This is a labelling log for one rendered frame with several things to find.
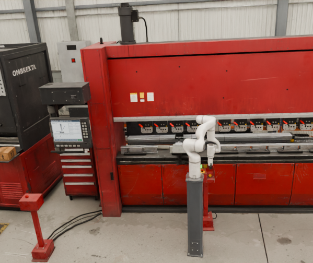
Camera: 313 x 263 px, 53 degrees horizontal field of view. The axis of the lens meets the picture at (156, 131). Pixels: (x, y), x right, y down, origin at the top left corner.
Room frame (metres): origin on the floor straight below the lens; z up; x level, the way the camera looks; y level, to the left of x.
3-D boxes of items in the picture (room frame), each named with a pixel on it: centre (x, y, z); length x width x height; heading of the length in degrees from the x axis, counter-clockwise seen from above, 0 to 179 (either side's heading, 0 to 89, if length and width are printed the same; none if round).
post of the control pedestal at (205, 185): (3.41, -0.58, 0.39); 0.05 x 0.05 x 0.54; 86
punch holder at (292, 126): (3.67, -1.67, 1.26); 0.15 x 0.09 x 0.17; 84
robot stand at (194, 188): (2.91, -0.38, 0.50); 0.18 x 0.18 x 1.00; 79
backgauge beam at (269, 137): (4.07, -0.73, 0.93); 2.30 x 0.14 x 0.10; 84
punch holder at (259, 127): (3.71, -1.27, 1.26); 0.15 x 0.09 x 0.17; 84
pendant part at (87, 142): (3.36, 0.96, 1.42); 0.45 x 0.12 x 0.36; 81
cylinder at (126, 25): (3.99, 0.21, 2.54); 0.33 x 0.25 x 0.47; 84
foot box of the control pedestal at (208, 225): (3.38, -0.58, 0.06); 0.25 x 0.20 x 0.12; 176
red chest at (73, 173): (4.31, 1.15, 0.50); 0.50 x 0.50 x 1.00; 84
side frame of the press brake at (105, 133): (4.08, 0.65, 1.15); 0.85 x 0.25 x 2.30; 174
